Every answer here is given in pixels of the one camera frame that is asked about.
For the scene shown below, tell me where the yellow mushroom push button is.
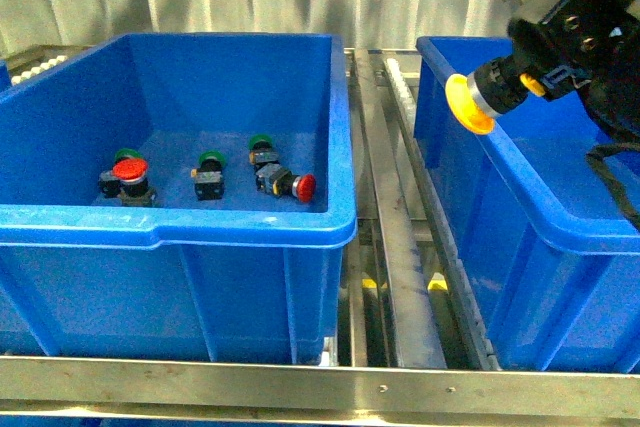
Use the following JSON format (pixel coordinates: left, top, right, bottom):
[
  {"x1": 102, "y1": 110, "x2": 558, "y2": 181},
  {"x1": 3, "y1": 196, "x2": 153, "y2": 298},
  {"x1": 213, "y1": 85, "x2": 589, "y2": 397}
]
[{"x1": 444, "y1": 57, "x2": 591, "y2": 136}]

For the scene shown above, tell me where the blue bin with buttons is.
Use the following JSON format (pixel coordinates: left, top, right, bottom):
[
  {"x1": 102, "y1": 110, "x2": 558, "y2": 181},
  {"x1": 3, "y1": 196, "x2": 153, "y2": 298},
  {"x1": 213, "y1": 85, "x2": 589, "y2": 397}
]
[{"x1": 1, "y1": 33, "x2": 357, "y2": 364}]

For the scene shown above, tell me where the red push button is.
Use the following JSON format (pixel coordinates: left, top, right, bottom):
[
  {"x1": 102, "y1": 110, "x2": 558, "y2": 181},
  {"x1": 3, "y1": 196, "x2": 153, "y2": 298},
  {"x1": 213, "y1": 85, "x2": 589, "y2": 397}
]
[
  {"x1": 112, "y1": 158, "x2": 156, "y2": 207},
  {"x1": 255, "y1": 163, "x2": 316, "y2": 203}
]

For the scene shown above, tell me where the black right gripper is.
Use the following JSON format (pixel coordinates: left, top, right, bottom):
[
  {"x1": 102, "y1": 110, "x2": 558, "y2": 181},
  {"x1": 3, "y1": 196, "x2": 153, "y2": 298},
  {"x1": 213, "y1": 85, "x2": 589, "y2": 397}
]
[{"x1": 507, "y1": 0, "x2": 639, "y2": 142}]

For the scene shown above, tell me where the steel roller track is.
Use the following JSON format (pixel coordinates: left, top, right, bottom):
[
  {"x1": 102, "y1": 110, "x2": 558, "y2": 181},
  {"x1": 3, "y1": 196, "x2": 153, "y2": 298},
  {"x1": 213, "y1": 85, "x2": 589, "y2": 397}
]
[{"x1": 348, "y1": 49, "x2": 500, "y2": 371}]

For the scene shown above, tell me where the steel rack front rail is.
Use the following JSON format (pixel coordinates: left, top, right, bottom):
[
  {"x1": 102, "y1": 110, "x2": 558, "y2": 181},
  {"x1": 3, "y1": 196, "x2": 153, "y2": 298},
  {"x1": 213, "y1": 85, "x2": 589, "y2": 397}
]
[{"x1": 1, "y1": 356, "x2": 639, "y2": 426}]

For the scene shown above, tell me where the green push button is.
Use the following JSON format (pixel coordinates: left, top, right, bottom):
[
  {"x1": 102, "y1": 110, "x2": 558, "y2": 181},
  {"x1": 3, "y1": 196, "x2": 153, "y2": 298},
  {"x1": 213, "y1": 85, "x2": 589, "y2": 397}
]
[
  {"x1": 248, "y1": 134, "x2": 280, "y2": 170},
  {"x1": 98, "y1": 148, "x2": 142, "y2": 199},
  {"x1": 191, "y1": 150, "x2": 226, "y2": 201}
]

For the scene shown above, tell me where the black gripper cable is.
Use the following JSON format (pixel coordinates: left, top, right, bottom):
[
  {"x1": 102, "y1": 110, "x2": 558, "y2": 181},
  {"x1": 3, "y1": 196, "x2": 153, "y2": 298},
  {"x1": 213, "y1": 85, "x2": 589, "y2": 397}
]
[{"x1": 585, "y1": 142, "x2": 640, "y2": 231}]

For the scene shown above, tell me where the green push button right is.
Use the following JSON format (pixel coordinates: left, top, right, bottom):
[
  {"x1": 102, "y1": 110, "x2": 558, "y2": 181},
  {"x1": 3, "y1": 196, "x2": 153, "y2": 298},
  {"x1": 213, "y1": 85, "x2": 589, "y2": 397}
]
[{"x1": 248, "y1": 134, "x2": 280, "y2": 170}]

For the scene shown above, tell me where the green push button middle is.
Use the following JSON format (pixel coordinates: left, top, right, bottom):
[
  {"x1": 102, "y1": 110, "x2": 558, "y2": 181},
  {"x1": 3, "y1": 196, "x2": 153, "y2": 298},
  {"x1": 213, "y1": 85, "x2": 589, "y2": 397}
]
[{"x1": 191, "y1": 150, "x2": 226, "y2": 201}]

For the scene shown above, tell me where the blue destination bin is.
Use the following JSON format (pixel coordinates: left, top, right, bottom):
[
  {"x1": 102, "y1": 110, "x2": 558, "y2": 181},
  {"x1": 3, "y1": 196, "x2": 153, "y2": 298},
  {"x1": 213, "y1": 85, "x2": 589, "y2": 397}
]
[{"x1": 414, "y1": 37, "x2": 639, "y2": 373}]

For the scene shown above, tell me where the green push button left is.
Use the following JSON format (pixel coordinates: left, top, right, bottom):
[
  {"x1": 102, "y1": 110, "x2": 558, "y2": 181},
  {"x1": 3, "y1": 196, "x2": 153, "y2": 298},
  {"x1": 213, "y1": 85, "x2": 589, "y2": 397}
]
[{"x1": 98, "y1": 148, "x2": 142, "y2": 199}]

